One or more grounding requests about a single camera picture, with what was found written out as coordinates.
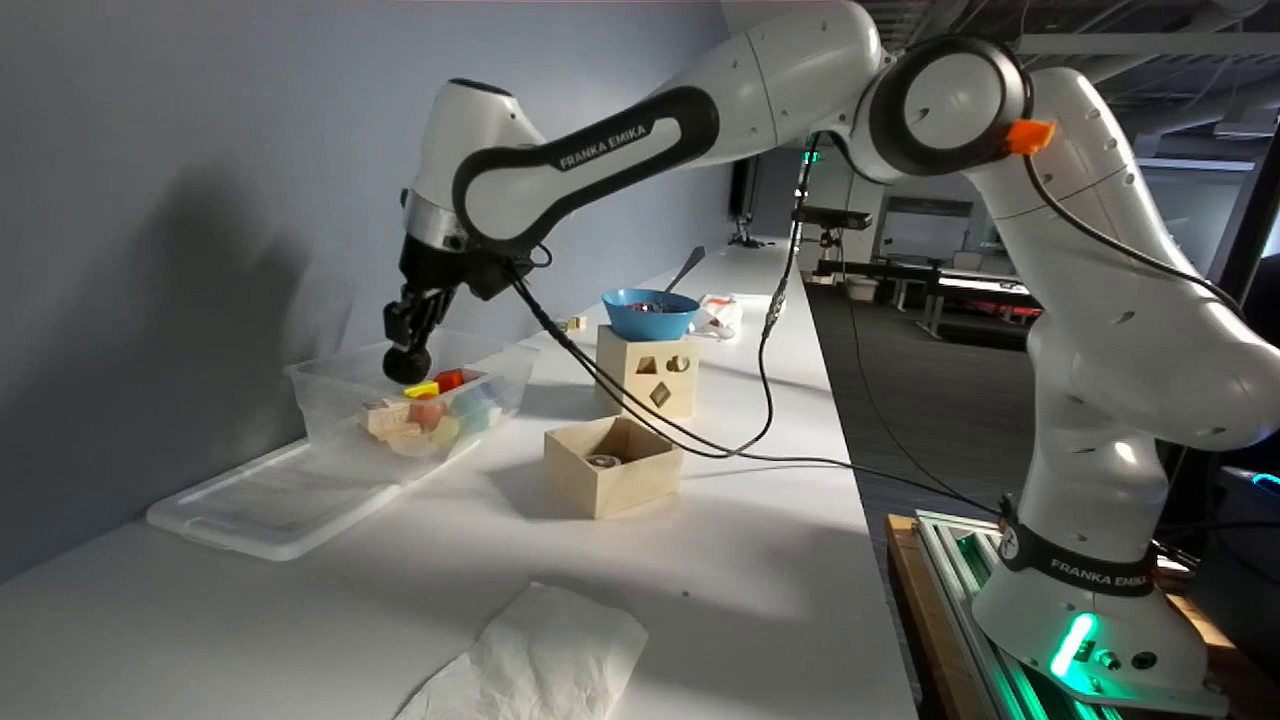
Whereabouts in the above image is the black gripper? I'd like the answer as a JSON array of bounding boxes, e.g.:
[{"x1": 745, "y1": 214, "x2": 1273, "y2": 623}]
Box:
[{"x1": 381, "y1": 241, "x2": 476, "y2": 352}]

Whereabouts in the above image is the black round cup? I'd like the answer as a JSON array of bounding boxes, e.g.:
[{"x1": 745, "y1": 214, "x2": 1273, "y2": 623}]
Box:
[{"x1": 381, "y1": 341, "x2": 438, "y2": 389}]

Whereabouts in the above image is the green cylinder block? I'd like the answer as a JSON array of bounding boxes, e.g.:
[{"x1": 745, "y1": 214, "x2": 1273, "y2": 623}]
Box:
[{"x1": 457, "y1": 393, "x2": 506, "y2": 430}]

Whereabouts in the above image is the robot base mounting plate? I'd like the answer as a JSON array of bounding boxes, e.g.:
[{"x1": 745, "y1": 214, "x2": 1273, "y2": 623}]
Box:
[{"x1": 886, "y1": 503, "x2": 1280, "y2": 720}]

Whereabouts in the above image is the clear plastic lunchbox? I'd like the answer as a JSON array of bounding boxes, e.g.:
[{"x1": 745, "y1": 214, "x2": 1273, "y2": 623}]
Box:
[{"x1": 285, "y1": 337, "x2": 537, "y2": 485}]

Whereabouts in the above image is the clear plastic lunchbox lid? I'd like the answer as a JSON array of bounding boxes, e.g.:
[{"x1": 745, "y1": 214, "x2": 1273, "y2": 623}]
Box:
[{"x1": 139, "y1": 436, "x2": 404, "y2": 568}]

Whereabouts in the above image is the open wooden box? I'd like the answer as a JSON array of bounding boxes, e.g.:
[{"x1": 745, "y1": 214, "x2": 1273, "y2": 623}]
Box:
[{"x1": 539, "y1": 410, "x2": 688, "y2": 524}]

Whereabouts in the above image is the beige toy piece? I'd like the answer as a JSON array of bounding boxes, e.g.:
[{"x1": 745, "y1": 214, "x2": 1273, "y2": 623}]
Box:
[{"x1": 365, "y1": 394, "x2": 463, "y2": 457}]

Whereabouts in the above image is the wooden shape sorter cube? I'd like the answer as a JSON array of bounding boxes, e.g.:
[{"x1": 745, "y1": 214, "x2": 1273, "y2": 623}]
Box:
[{"x1": 591, "y1": 323, "x2": 700, "y2": 428}]

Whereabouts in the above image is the blue plastic bowl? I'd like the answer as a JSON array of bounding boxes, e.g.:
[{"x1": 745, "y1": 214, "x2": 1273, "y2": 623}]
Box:
[{"x1": 596, "y1": 284, "x2": 703, "y2": 342}]

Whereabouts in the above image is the metal spoon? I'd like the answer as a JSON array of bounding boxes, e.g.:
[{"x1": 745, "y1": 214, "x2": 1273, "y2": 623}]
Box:
[{"x1": 657, "y1": 242, "x2": 711, "y2": 304}]

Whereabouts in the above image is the small white red carton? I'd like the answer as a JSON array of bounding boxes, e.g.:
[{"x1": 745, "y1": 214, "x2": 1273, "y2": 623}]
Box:
[{"x1": 700, "y1": 293, "x2": 745, "y2": 342}]

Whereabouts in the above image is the white paper towel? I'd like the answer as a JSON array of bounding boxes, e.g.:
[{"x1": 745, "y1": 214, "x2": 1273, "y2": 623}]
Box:
[{"x1": 394, "y1": 580, "x2": 651, "y2": 720}]

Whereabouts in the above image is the background work desk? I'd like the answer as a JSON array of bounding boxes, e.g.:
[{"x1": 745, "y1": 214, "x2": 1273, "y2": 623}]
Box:
[{"x1": 797, "y1": 253, "x2": 1057, "y2": 352}]

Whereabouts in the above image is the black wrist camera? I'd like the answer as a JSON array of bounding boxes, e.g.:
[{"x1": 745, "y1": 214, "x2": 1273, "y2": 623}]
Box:
[{"x1": 463, "y1": 253, "x2": 554, "y2": 304}]

